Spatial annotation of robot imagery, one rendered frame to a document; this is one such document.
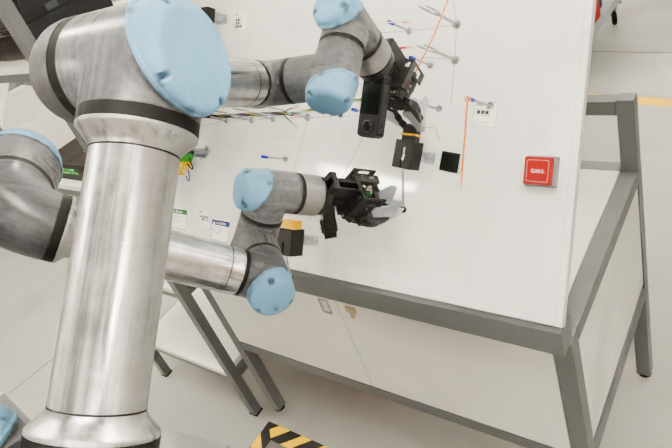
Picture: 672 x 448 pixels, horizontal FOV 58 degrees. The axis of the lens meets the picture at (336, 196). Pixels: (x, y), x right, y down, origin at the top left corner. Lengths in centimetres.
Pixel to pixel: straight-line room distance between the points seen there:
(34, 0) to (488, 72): 119
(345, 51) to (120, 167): 47
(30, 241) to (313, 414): 162
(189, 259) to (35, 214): 21
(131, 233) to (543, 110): 83
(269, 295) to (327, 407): 142
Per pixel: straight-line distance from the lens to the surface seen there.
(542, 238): 118
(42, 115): 408
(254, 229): 105
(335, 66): 92
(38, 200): 88
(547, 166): 114
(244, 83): 91
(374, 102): 108
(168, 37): 57
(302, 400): 240
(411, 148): 119
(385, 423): 222
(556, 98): 118
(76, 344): 57
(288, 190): 103
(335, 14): 96
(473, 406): 160
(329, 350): 177
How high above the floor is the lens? 175
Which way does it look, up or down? 31 degrees down
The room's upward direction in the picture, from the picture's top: 21 degrees counter-clockwise
